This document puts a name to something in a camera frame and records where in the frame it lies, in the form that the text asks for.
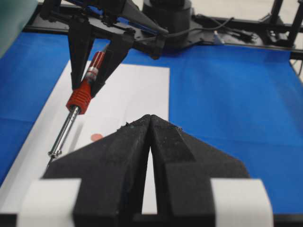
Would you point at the red handled soldering iron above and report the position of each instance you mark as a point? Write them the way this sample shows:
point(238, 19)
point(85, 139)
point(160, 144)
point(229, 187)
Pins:
point(77, 103)

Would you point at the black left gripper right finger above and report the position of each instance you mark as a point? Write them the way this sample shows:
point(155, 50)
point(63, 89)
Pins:
point(183, 167)

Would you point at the right red dot mark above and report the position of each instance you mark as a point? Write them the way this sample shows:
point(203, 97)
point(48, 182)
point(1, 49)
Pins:
point(96, 137)

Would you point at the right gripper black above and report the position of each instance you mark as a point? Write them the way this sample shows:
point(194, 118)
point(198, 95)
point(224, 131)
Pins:
point(81, 38)

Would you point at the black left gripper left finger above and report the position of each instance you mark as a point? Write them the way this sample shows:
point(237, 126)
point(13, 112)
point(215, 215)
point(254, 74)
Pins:
point(112, 172)

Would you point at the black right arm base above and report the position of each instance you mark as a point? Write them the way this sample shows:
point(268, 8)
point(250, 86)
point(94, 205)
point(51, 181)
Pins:
point(176, 17)

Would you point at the blue table cloth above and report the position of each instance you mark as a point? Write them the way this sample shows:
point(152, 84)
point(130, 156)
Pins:
point(246, 102)

